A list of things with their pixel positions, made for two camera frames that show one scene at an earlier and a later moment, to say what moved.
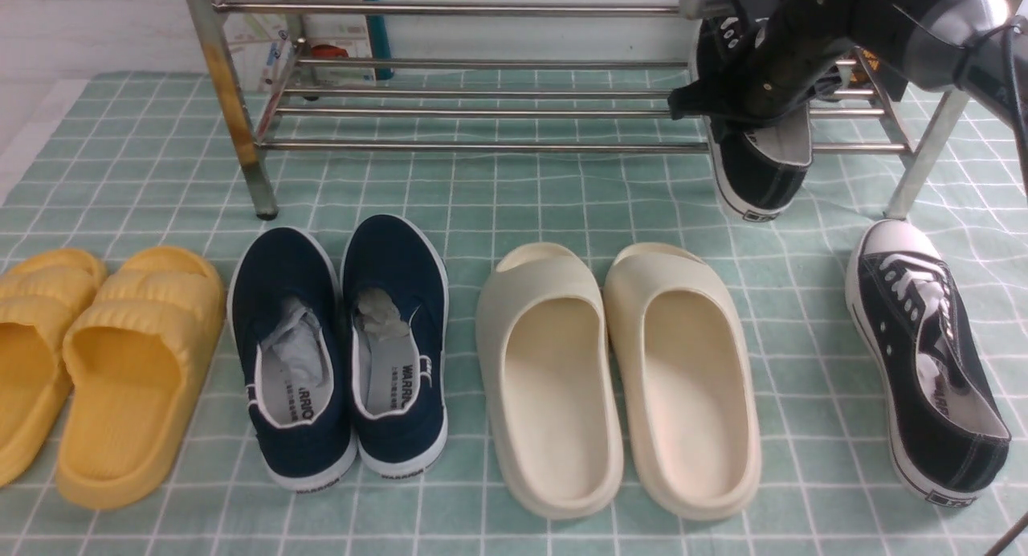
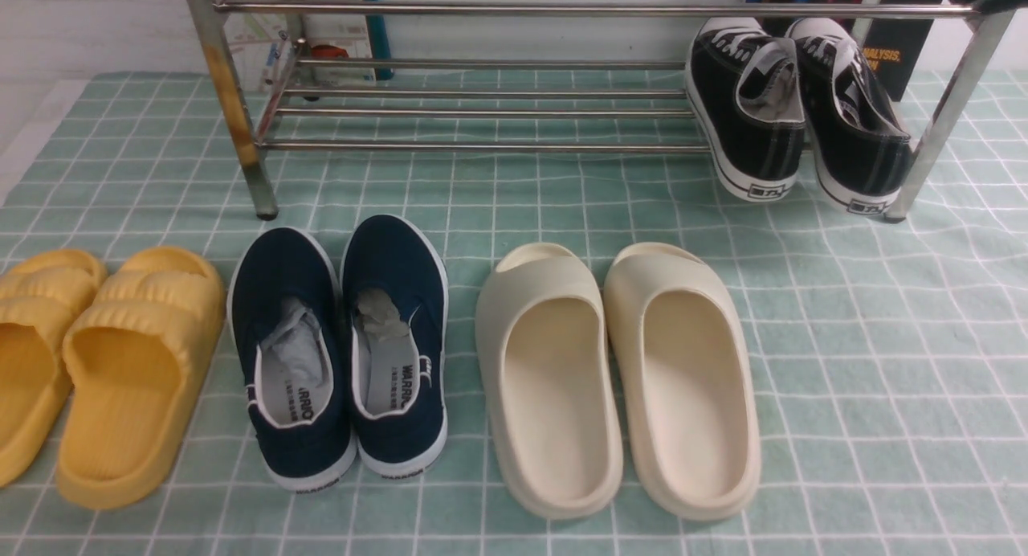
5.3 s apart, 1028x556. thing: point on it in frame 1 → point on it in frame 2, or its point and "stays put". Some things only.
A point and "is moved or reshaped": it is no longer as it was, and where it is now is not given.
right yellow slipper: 132,367 stays put
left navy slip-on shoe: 288,315 stays put
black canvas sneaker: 948,427 → 855,136
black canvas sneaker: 763,164 is moved or reshaped
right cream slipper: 687,388 stays put
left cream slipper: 546,382 stays put
